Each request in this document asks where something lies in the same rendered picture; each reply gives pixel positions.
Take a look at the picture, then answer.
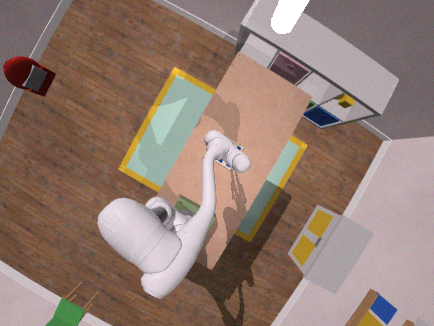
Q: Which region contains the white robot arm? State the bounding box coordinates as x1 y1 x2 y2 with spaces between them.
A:
97 130 251 299

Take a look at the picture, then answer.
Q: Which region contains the blue and cream chessboard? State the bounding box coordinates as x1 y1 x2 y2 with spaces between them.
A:
215 137 244 170

